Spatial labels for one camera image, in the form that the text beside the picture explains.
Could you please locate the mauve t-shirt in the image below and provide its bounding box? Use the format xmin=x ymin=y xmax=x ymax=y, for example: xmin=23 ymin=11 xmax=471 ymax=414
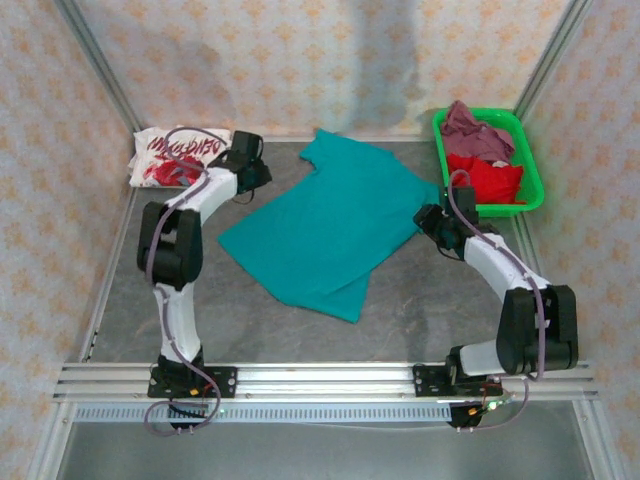
xmin=439 ymin=99 xmax=516 ymax=166

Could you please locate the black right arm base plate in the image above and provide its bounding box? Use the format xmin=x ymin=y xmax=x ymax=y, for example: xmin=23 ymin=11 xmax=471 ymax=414
xmin=412 ymin=363 xmax=504 ymax=400

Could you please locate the wide aluminium mounting rail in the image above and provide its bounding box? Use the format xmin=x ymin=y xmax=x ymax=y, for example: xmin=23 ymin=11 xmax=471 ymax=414
xmin=52 ymin=362 xmax=600 ymax=401

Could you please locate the green plastic basket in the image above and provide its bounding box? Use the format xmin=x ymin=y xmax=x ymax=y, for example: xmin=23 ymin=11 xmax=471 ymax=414
xmin=432 ymin=107 xmax=546 ymax=218

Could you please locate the teal t-shirt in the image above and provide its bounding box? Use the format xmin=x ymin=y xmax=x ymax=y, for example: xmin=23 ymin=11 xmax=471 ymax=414
xmin=217 ymin=128 xmax=444 ymax=325

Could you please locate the aluminium frame post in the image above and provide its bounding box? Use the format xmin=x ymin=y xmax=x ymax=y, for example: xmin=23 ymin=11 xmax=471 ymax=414
xmin=514 ymin=0 xmax=596 ymax=121
xmin=53 ymin=0 xmax=146 ymax=135

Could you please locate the white t-shirt with red print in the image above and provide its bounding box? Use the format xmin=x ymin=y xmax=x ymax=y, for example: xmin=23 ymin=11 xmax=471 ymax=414
xmin=127 ymin=126 xmax=234 ymax=190

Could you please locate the grey slotted cable duct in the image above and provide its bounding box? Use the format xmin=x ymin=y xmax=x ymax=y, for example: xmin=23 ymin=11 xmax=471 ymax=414
xmin=74 ymin=403 xmax=454 ymax=424

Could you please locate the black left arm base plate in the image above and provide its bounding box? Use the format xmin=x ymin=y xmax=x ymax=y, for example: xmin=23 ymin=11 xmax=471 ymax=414
xmin=147 ymin=366 xmax=237 ymax=400

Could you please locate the aluminium table edge rail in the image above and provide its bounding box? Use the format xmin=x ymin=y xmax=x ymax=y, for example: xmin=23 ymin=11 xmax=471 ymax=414
xmin=232 ymin=133 xmax=436 ymax=144

